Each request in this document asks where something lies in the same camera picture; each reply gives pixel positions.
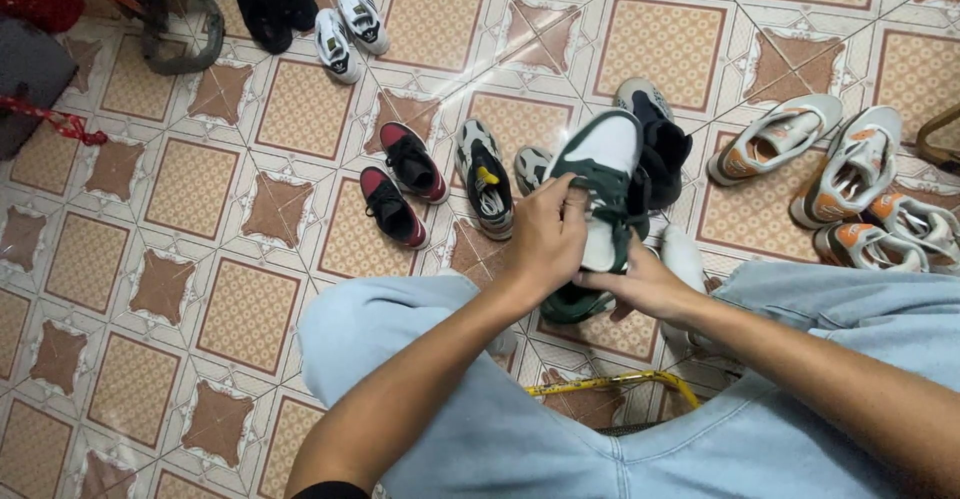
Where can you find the person's left hand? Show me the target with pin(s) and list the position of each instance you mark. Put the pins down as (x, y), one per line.
(544, 244)

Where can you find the person's right hand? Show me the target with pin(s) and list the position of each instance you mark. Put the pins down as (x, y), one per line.
(660, 289)

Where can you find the green and white sneaker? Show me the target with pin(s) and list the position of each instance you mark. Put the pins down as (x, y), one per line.
(574, 305)
(611, 154)

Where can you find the white shoe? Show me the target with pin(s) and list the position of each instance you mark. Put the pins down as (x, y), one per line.
(681, 255)

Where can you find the grey black sneaker yellow tag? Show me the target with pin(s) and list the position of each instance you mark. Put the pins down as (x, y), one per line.
(486, 184)

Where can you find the dark navy sneaker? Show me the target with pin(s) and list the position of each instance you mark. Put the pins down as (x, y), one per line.
(664, 146)

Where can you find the red and black sneaker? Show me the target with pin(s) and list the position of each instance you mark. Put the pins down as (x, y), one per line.
(412, 163)
(391, 210)

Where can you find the light blue trousers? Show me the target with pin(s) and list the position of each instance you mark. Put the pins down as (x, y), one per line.
(487, 424)

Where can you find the grey and orange sneaker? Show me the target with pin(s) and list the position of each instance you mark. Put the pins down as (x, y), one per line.
(776, 138)
(919, 225)
(851, 169)
(870, 250)

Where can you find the white sneaker black stripes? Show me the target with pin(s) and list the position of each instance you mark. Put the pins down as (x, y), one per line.
(361, 17)
(335, 47)

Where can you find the wooden chair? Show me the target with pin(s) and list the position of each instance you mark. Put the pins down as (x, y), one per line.
(937, 146)

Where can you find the black sleeve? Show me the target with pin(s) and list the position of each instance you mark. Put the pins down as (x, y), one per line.
(330, 491)

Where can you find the grey bag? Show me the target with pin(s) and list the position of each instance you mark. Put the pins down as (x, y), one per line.
(30, 71)

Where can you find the yellow metal stool frame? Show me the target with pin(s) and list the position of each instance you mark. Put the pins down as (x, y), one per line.
(615, 380)

